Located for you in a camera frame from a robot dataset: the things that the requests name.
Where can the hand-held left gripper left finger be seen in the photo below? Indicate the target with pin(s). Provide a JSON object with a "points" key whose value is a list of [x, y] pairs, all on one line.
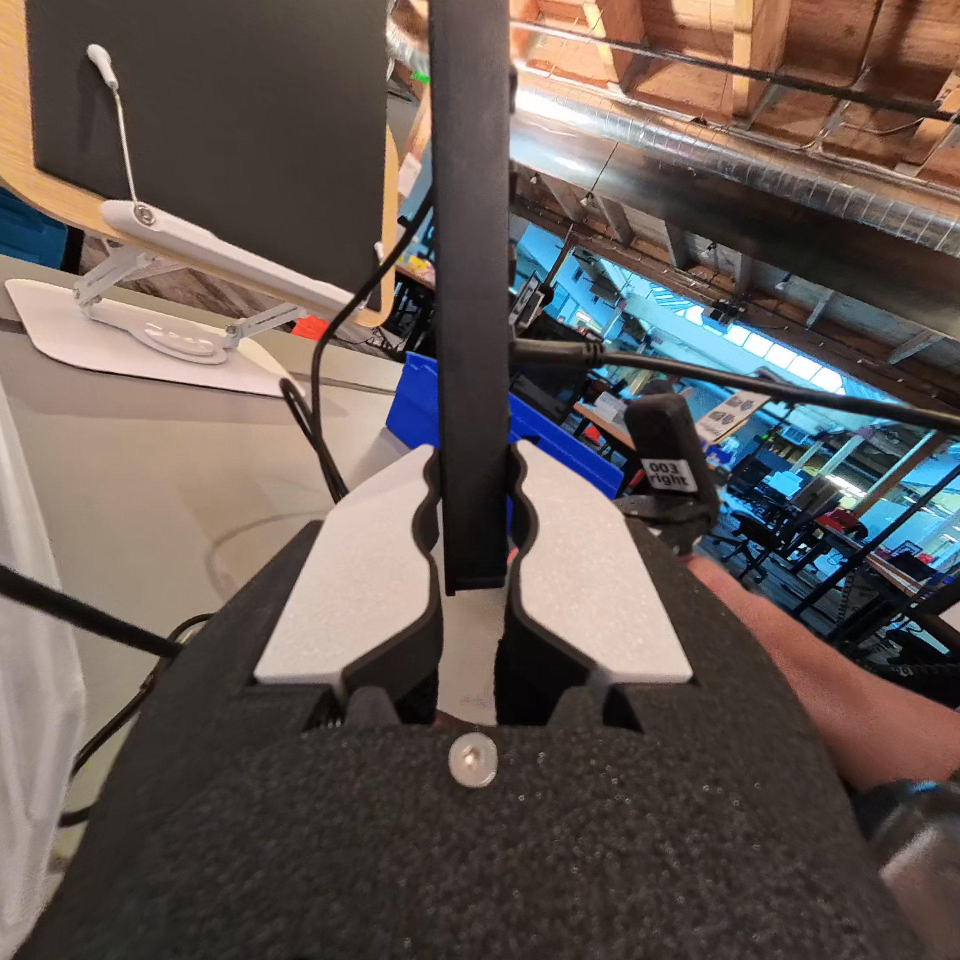
{"points": [[352, 592]]}

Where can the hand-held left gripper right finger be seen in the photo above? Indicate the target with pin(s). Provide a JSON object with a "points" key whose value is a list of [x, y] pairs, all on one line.
{"points": [[592, 592]]}

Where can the clear plastic bin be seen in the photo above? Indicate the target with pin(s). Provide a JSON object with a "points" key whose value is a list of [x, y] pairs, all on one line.
{"points": [[30, 675]]}

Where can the person's right forearm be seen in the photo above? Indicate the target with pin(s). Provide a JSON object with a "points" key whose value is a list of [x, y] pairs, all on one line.
{"points": [[825, 675]]}

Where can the grey desk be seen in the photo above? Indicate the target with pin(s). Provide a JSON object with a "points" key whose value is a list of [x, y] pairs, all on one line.
{"points": [[150, 465]]}

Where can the printed instruction sheet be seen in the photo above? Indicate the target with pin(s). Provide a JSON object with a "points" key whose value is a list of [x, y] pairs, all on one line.
{"points": [[731, 416]]}

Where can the wooden background table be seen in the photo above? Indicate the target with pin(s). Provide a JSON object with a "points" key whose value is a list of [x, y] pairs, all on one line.
{"points": [[600, 424]]}

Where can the black office chair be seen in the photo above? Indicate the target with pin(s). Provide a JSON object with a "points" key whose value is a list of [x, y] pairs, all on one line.
{"points": [[750, 544]]}

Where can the white folding stand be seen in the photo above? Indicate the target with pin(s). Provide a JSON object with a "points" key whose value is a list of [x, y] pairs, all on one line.
{"points": [[112, 330]]}

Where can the silver ventilation duct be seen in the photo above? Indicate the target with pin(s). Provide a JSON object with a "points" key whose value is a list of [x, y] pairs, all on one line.
{"points": [[712, 157]]}

